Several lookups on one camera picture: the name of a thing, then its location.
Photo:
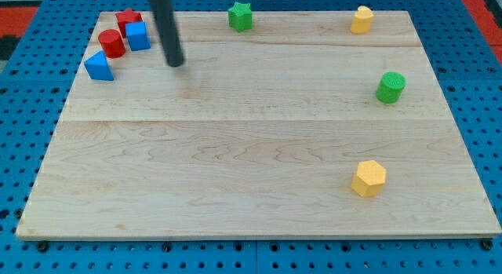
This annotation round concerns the black cylindrical robot arm stick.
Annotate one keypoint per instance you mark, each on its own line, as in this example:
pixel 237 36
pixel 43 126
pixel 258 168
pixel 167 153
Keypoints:
pixel 163 12

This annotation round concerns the green star block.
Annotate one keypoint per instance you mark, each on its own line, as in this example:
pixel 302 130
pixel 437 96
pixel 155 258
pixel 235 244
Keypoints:
pixel 240 16

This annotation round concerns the red star block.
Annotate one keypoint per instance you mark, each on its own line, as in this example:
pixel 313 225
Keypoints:
pixel 125 17

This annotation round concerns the light wooden board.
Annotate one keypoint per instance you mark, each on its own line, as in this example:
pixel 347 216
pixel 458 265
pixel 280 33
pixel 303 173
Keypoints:
pixel 258 136

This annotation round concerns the yellow hexagon block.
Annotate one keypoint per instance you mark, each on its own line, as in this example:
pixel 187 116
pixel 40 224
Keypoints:
pixel 369 178

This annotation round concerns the green cylinder block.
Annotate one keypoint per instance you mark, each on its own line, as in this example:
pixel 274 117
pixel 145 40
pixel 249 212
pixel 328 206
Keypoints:
pixel 390 87

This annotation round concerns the blue cube block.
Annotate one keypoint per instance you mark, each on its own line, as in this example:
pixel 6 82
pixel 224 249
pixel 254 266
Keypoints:
pixel 137 36

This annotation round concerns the yellow heart block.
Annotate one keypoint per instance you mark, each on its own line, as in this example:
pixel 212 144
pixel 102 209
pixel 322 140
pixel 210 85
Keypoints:
pixel 362 20

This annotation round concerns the red cylinder block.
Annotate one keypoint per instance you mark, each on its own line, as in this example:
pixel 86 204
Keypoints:
pixel 111 43

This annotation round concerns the blue triangle block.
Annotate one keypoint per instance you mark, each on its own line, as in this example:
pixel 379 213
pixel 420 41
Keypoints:
pixel 98 68

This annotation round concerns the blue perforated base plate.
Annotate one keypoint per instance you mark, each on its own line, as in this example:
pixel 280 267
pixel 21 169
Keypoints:
pixel 42 42

